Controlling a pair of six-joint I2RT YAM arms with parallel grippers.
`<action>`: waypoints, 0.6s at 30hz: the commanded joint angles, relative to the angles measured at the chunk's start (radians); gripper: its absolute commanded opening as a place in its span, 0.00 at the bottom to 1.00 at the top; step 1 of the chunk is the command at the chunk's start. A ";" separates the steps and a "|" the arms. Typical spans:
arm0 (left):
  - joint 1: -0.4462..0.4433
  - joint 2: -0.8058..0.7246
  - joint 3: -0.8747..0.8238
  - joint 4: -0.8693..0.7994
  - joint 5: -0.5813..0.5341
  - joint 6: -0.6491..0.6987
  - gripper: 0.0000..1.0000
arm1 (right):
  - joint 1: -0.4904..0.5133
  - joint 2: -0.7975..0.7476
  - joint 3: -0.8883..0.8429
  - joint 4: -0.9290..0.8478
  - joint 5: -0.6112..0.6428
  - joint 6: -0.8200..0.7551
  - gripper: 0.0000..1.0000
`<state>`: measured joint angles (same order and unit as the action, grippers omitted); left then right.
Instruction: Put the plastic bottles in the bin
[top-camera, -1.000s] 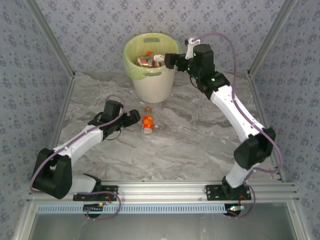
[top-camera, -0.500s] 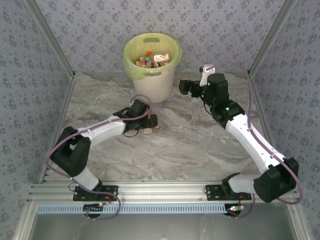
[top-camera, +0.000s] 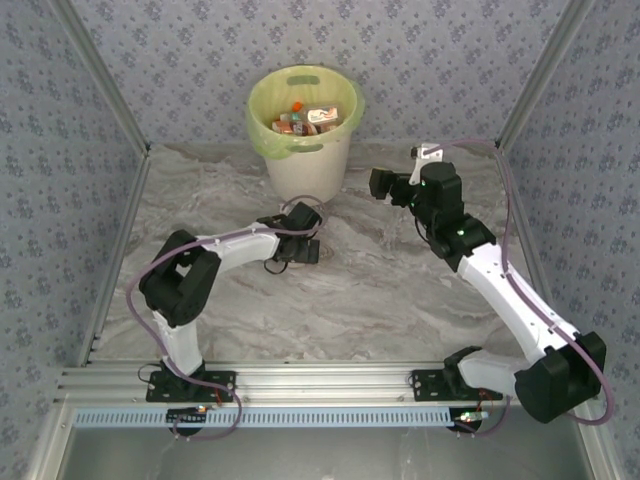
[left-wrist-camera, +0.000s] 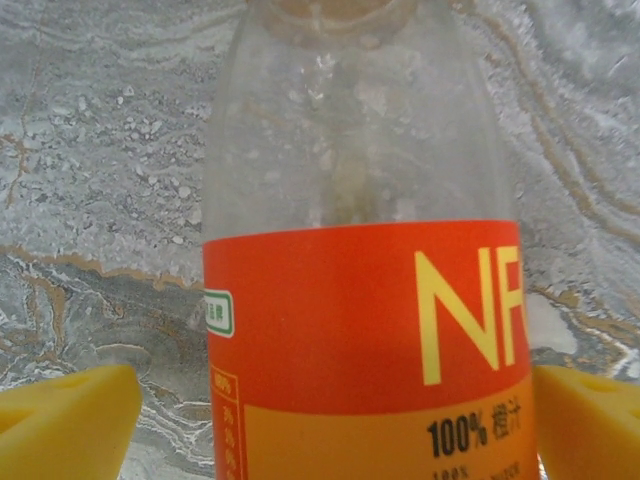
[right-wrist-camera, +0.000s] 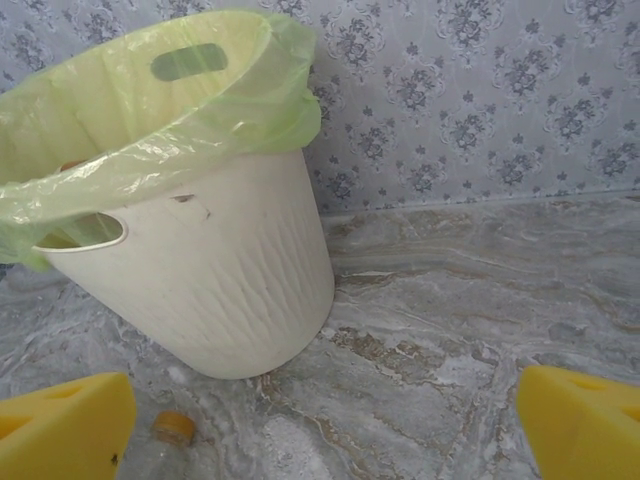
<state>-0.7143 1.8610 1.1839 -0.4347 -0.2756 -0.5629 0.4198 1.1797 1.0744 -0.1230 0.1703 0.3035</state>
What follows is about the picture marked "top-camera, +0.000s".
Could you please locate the black controller board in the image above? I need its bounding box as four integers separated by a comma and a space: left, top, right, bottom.
167, 405, 209, 425
452, 409, 491, 427

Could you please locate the green bin liner bag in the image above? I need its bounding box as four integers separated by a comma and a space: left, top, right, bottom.
246, 63, 365, 160

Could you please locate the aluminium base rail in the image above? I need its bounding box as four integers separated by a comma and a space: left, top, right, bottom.
54, 362, 599, 406

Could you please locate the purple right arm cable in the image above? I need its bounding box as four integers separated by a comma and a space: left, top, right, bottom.
439, 138, 616, 437

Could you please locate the white slotted cable duct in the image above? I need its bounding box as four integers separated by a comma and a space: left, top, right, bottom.
73, 405, 454, 429

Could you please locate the white plastic bin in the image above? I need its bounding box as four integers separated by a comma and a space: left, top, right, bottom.
248, 63, 365, 201

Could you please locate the brown label plastic bottle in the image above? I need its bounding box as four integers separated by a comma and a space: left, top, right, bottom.
272, 117, 321, 137

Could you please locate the aluminium frame post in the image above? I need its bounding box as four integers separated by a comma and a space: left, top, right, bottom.
494, 0, 596, 151
49, 0, 151, 156

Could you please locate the white orange label bottle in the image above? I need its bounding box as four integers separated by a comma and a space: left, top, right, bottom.
305, 104, 344, 126

